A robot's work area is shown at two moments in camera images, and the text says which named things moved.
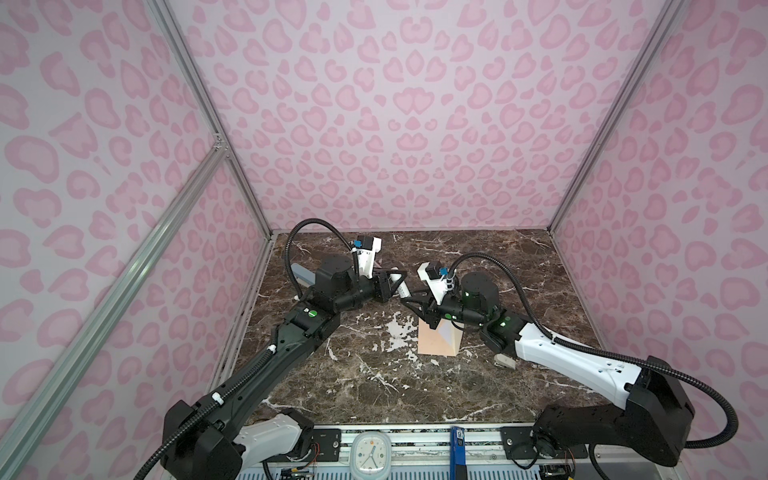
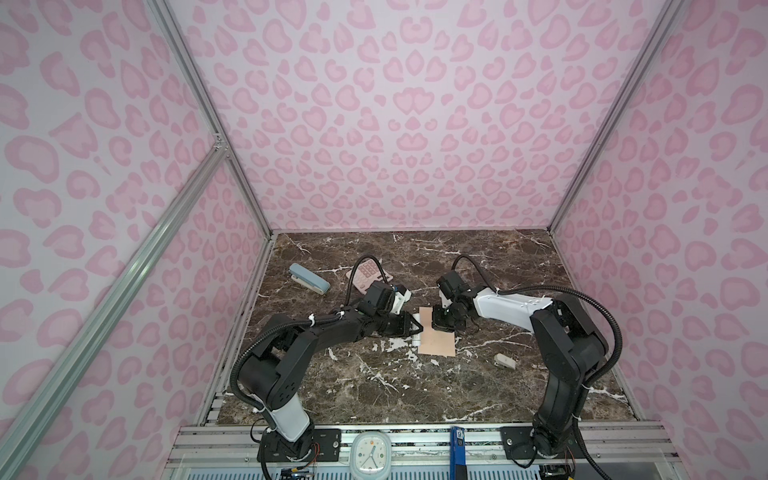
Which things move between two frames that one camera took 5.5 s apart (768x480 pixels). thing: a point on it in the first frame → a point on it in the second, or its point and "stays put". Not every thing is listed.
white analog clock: x=370 y=456 stays put
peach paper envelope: x=444 y=340 stays put
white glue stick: x=402 y=288 → x=416 y=338
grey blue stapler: x=303 y=276 stays put
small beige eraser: x=505 y=360 stays put
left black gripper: x=381 y=281 → x=405 y=325
